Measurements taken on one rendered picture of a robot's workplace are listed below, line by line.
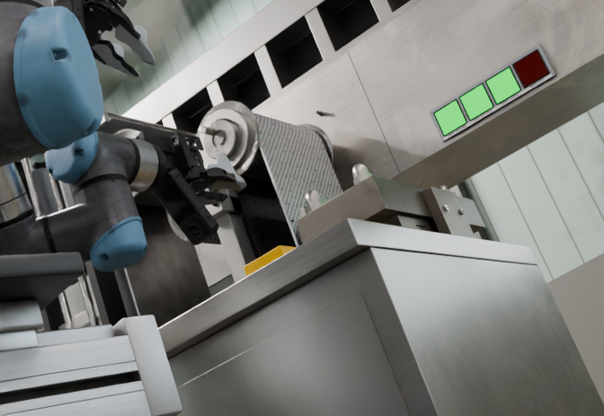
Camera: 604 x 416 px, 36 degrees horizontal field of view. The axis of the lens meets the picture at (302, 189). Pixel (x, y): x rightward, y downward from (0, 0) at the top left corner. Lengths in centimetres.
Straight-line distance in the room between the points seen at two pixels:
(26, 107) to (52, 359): 20
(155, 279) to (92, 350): 110
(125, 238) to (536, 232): 250
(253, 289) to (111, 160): 26
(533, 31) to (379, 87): 33
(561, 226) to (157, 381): 278
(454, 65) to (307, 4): 40
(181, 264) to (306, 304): 76
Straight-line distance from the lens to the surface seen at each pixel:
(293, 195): 165
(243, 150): 166
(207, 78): 219
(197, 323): 132
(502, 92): 179
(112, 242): 120
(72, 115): 80
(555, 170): 349
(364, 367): 120
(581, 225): 344
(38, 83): 78
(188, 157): 139
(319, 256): 120
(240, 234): 161
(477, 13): 185
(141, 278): 186
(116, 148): 127
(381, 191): 147
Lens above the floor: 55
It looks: 20 degrees up
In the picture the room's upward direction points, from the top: 21 degrees counter-clockwise
